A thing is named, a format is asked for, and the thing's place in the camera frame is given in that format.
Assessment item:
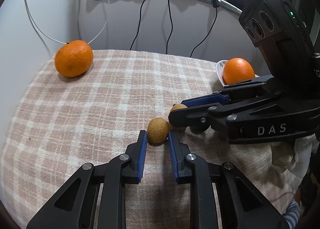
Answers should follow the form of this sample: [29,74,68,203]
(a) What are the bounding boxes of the tan longan fruit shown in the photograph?
[169,103,189,131]
[147,118,170,144]

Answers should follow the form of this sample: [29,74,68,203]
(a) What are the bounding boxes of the mandarin orange with stem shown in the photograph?
[54,40,94,78]

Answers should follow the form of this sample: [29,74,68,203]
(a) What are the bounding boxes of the white floral plate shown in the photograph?
[215,60,228,87]

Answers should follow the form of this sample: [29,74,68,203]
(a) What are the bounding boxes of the large smooth orange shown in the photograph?
[222,57,255,85]

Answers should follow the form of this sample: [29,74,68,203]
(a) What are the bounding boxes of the pink plaid tablecloth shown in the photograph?
[1,50,302,228]

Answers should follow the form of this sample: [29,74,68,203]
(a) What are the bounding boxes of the black cable right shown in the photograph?
[189,6,219,58]

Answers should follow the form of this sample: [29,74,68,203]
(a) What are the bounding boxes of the black cable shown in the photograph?
[165,0,181,55]
[129,0,157,51]
[189,6,219,58]

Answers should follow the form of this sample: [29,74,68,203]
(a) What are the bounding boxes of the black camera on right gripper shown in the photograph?
[239,0,319,91]

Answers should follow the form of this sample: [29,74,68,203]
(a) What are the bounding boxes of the black cable middle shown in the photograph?
[165,0,181,55]

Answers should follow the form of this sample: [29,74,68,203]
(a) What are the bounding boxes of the black cable left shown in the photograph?
[129,0,157,51]

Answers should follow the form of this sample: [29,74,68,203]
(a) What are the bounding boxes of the white cable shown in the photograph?
[22,0,111,45]

